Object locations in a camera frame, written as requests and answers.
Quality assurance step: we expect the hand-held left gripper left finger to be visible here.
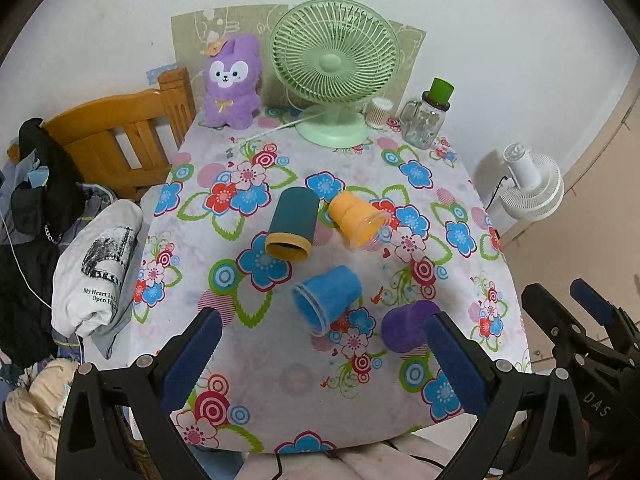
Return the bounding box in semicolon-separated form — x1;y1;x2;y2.
56;306;246;480

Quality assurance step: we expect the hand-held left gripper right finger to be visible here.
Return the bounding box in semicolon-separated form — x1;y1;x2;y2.
422;310;592;480

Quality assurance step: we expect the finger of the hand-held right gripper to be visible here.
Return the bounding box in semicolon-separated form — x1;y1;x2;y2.
521;283;628;367
569;278;640;357

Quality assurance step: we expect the blue cup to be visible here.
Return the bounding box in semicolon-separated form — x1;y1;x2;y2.
291;265;362;337

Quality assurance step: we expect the purple cup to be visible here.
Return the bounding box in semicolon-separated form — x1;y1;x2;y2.
381;301;442;354

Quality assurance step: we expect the dark teal cup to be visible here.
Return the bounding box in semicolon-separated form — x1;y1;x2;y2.
264;186;320;263

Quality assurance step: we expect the orange cup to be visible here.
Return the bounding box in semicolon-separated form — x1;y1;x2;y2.
327;191;392;250

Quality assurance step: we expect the floral tablecloth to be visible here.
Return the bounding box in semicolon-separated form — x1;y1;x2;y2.
131;105;532;456

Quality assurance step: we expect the white fan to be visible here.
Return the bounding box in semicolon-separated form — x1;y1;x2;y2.
498;142;566;222

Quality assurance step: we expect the white printed shirt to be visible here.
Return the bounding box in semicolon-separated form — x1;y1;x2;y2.
51;200;145;338

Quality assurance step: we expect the beige cloth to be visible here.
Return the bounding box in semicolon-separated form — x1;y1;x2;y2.
4;357;82;443

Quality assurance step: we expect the black jacket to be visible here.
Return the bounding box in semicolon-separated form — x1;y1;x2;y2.
0;117;87;357

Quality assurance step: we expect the glass jar with green lid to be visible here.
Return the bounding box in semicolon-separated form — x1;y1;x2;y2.
400;77;455;150

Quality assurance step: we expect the wooden chair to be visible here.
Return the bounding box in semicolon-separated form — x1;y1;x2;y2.
7;67;197;202

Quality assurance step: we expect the cotton swab container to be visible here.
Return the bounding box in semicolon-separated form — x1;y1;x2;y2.
364;97;396;131

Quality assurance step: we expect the purple plush toy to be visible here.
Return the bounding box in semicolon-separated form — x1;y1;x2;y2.
202;34;264;129

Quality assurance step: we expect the green desk fan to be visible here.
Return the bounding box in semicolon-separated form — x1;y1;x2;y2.
269;1;399;149

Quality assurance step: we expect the black fan cable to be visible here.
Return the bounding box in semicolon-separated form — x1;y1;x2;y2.
486;172;509;212

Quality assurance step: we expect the thin white cable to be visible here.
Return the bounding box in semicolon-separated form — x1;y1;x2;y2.
0;210;57;313

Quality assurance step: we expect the white fan cable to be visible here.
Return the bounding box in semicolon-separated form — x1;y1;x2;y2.
240;111;321;144

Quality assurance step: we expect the blue wall tape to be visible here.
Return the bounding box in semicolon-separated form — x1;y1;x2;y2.
146;64;181;85

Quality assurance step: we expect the beige wall poster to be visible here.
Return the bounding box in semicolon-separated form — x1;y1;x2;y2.
171;7;427;117

